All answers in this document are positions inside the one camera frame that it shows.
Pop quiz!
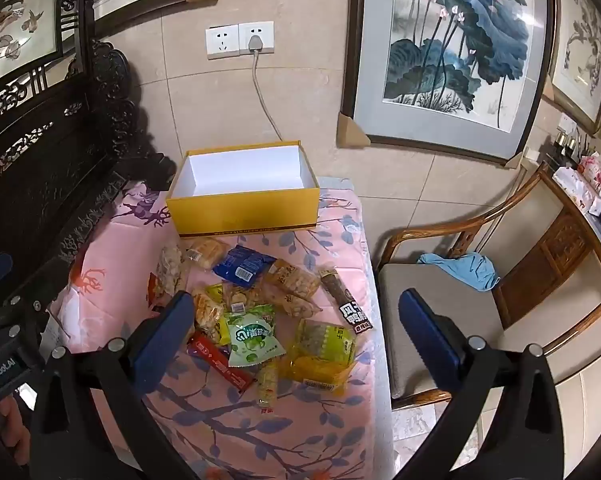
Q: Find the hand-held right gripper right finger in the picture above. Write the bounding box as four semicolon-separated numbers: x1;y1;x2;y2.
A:
395;302;581;480

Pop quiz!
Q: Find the framed lotus painting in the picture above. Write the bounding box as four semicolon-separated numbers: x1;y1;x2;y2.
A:
341;0;557;167

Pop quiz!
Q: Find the gold framed branch painting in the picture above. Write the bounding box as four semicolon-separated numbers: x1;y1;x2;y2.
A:
547;0;601;136

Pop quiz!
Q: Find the yellow snack packet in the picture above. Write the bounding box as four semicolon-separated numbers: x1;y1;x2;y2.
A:
286;352;356;394

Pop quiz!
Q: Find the green and white snack packet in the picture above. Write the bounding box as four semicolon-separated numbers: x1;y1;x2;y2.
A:
222;304;287;368

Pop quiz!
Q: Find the clear cracker packet with label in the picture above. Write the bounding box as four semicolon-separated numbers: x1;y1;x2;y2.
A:
224;286;268;317

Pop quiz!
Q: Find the clear rice cracker packet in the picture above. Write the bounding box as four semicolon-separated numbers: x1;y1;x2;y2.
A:
191;292;231;356

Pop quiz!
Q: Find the orange foil snack packet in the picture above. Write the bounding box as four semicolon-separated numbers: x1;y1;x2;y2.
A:
147;272;170;310

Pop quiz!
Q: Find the pink floral blanket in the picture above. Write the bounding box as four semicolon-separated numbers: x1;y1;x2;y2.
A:
48;175;396;480

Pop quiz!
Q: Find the floral tissue pack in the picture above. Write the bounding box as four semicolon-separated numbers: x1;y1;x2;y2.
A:
552;154;601;217

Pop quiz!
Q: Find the yellow-green long snack packet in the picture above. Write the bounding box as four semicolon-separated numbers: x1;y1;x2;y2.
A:
203;282;227;307

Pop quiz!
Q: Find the white wall socket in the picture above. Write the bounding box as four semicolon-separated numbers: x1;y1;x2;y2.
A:
238;20;275;56
205;25;240;60

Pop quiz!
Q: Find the clear bread snack packet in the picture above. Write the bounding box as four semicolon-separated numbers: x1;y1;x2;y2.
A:
183;236;230;273

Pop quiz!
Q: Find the wooden armchair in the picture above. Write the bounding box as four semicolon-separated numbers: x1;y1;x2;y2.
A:
375;162;601;411

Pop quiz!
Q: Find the person's left hand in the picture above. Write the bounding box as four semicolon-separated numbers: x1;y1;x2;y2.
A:
0;396;32;463

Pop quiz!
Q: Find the yellow cardboard box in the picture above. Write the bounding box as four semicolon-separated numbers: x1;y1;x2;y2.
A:
165;140;322;237

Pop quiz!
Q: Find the blue snack packet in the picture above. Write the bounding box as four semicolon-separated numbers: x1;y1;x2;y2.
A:
212;244;277;283

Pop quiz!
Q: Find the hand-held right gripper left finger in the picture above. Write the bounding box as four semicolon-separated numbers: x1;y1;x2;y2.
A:
29;304;201;480

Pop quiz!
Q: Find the blue cloth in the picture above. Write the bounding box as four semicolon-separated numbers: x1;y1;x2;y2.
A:
417;252;502;307

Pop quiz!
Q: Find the green seed snack packet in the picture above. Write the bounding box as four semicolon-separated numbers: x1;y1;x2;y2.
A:
294;318;357;367

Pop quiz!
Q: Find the clear pale nut packet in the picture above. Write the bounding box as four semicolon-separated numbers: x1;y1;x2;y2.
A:
155;242;190;303

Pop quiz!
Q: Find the slim rice cracker stick packet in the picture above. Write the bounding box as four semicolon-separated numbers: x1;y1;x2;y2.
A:
256;364;279;409

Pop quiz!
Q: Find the carved dark wood furniture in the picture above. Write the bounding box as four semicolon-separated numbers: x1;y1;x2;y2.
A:
0;0;180;313

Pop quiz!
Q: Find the framed bird painting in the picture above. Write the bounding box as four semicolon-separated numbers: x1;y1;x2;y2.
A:
0;0;65;92

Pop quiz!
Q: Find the brown peanut packet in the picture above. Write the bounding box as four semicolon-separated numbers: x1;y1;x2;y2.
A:
265;259;322;312

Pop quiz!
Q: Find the white plug with cable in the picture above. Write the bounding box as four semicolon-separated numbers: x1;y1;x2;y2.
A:
248;35;284;144

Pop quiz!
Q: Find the tan peanut packet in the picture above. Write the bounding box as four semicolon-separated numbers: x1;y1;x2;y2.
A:
265;294;324;319

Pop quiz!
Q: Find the dark sausage stick packet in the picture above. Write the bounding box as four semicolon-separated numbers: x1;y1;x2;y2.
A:
319;266;374;336

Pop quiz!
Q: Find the red snack packet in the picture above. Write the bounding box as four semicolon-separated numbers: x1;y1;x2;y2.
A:
187;331;257;391

